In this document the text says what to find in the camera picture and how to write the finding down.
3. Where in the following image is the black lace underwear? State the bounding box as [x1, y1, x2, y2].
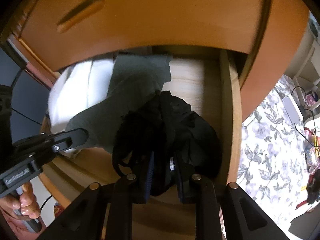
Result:
[112, 91, 222, 196]

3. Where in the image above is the white garment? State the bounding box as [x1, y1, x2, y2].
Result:
[47, 57, 116, 156]

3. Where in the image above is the grey garment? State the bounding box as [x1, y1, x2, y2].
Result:
[66, 54, 172, 153]

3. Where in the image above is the person's left hand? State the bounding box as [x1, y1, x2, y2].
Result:
[1, 182, 41, 220]

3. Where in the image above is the red floral quilt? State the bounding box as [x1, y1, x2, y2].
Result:
[53, 202, 65, 219]

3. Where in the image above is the floral bed sheet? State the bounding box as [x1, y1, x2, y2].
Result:
[236, 75, 309, 231]

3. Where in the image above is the lower wooden drawer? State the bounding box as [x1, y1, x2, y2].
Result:
[40, 46, 242, 239]

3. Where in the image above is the wooden drawer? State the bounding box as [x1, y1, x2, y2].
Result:
[40, 46, 242, 239]
[20, 0, 262, 71]

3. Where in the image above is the pile of small accessories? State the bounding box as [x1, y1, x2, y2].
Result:
[296, 128, 319, 209]

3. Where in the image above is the white power adapter box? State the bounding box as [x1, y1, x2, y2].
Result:
[281, 94, 303, 126]

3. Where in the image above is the upper wooden drawer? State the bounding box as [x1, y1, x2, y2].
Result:
[20, 0, 262, 71]

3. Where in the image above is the wooden nightstand cabinet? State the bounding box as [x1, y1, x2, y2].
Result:
[0, 0, 311, 240]

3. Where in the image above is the white lattice storage rack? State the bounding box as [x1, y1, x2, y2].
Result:
[285, 13, 319, 111]

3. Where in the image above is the black cable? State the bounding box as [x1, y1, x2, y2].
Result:
[291, 86, 320, 148]

